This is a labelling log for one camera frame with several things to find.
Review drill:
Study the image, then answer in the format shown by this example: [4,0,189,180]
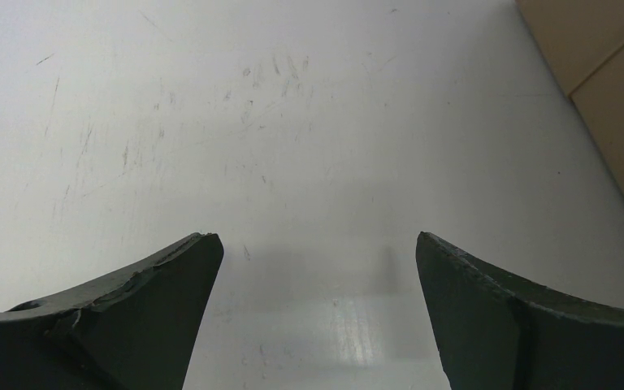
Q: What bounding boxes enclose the tan plastic toolbox bin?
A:
[517,0,624,196]

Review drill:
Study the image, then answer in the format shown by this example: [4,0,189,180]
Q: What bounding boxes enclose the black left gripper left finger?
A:
[0,233,224,389]

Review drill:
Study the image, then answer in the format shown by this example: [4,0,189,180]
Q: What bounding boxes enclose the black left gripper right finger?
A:
[416,232,624,389]

